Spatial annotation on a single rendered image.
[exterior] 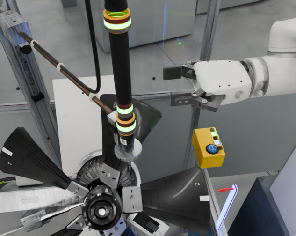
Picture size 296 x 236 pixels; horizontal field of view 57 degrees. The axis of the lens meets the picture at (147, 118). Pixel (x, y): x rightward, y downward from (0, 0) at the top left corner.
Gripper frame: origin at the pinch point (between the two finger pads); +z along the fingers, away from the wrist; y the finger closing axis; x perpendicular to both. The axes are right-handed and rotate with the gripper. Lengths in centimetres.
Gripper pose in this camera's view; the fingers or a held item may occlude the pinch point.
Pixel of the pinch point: (172, 85)
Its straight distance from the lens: 56.9
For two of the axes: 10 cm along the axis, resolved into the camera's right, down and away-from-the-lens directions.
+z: -9.9, 1.0, -0.7
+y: -1.2, -7.1, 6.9
